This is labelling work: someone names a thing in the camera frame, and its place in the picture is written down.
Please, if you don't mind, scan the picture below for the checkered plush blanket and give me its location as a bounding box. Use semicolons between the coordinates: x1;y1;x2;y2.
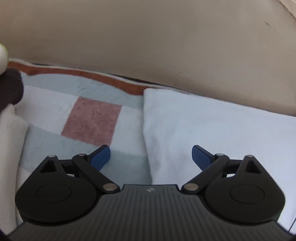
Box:
9;61;159;186

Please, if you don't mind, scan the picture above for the folded dark brown garment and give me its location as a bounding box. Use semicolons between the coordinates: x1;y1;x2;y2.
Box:
0;68;24;111

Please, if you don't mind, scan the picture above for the white t-shirt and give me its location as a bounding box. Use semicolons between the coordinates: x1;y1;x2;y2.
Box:
143;88;295;232

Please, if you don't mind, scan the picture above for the folded cream garment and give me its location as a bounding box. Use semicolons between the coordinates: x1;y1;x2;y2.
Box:
1;104;29;234

